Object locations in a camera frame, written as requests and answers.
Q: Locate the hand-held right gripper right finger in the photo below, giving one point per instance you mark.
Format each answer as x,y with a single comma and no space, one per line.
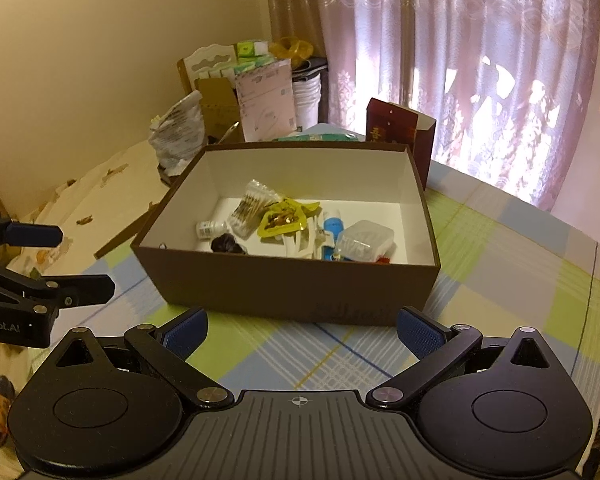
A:
420,332

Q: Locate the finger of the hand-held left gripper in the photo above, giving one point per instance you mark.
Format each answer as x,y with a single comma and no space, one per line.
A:
35,236
87,287

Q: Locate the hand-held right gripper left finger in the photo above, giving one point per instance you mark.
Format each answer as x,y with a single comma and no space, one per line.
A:
187,332

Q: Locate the dark brown hair scrunchie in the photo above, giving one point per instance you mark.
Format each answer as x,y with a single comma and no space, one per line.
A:
227,244

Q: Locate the brown cardboard box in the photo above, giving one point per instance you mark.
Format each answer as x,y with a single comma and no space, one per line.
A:
280,285

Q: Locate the small white bottle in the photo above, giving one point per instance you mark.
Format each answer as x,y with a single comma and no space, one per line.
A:
210,229

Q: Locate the clear plastic box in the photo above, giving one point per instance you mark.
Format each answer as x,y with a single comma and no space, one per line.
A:
365,240

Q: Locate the blue toothpaste tube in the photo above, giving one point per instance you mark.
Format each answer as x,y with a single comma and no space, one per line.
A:
333,225

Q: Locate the cotton swab bag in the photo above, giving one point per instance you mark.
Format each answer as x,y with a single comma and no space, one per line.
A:
252,205

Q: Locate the yellow snack packet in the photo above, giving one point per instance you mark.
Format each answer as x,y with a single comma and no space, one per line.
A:
280,222

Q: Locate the cream hair claw clip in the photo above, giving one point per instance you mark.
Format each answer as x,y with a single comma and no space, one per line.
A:
302,246

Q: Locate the cream printed bedsheet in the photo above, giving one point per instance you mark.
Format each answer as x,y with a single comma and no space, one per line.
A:
90,195

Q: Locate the crumpled plastic bag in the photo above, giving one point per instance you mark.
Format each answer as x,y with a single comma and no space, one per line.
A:
177,130

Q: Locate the red gift box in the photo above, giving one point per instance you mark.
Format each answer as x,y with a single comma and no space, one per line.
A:
392,122

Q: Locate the teal tissue package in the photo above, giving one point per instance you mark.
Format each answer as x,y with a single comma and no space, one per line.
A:
320,136

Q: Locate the tan cardboard carton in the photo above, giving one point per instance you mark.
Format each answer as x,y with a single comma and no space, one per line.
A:
220,110

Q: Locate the pink and white package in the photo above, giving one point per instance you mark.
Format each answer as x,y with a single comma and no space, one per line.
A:
265,100

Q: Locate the white chair back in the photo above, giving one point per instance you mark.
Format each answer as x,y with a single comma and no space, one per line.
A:
210,57

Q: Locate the white bucket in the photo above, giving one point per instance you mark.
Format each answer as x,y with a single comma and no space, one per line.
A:
307,100

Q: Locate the pink lace curtain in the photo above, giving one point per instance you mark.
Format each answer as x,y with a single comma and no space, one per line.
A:
455,60

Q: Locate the green tissue packs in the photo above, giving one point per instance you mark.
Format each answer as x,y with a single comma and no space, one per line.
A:
252,55

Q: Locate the yellow plastic bag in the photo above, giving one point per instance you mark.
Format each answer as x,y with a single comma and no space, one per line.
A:
290,50

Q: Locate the brown curtain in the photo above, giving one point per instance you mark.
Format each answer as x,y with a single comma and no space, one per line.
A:
292,10

